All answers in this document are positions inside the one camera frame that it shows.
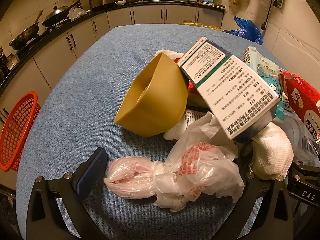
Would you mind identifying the white kitchen base cabinets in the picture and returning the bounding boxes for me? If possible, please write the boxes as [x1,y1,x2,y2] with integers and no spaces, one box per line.
[0,5,225,123]

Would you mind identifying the pink plastic bag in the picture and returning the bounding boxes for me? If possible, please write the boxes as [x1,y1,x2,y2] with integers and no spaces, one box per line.
[104,156,160,200]

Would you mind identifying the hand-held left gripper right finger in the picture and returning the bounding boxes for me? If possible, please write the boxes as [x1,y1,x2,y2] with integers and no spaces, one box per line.
[220,152,297,240]

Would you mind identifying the wok with metal lid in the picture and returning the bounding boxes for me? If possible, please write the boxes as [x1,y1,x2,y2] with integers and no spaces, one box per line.
[42,0,82,27]

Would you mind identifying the teal cartoon wet wipes packet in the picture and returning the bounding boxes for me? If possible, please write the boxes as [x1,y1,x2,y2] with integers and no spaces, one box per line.
[244,46,285,122]

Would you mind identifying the red plastic basket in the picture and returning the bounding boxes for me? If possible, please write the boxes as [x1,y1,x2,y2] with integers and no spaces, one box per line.
[0,91,42,172]

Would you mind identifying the white plastic bag red print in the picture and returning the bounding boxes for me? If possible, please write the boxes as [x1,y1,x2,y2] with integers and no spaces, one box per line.
[153,112,245,212]

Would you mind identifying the black power cord with plug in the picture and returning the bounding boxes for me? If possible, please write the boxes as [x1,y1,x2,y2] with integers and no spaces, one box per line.
[260,0,280,30]

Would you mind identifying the clear plastic bag on counter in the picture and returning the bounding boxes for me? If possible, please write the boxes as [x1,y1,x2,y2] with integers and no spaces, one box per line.
[68,7,87,21]

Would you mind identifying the red torn carton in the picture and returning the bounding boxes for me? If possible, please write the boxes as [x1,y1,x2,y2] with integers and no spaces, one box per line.
[279,69,320,144]

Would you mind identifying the gold plastic bowl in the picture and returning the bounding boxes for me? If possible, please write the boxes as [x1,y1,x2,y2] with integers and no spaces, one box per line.
[114,52,188,138]

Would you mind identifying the row of condiment bottles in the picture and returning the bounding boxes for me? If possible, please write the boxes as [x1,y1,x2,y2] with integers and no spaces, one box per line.
[0,47,20,71]

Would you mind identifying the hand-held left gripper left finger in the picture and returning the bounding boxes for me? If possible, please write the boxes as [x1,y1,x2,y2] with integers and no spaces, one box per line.
[26,147,109,240]

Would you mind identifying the white paper towel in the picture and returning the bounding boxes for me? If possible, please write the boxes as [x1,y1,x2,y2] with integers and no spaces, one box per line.
[251,124,294,180]

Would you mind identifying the dark frying pan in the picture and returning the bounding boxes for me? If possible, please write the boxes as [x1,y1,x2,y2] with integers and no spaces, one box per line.
[9,9,43,51]

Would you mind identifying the black steel kitchen appliance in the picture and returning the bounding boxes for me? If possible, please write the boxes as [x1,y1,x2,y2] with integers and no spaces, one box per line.
[89,0,116,9]

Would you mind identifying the white pill bottle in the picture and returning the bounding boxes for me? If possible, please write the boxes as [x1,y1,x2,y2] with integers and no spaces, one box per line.
[163,109,208,140]

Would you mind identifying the yellow plastic bag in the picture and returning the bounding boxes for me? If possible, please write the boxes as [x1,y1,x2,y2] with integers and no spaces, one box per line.
[177,20,223,32]

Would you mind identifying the large white blue medicine box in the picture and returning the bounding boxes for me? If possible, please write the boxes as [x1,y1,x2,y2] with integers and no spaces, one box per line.
[177,36,281,144]

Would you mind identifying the blue tablecloth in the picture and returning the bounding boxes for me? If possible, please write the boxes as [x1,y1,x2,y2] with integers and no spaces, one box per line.
[15,24,320,240]

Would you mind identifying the blue plastic bag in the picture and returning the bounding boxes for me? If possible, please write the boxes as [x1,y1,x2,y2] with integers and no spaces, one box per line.
[223,15,263,46]

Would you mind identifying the clear plastic cup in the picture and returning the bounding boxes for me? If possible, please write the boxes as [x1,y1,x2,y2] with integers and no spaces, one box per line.
[282,115,320,163]

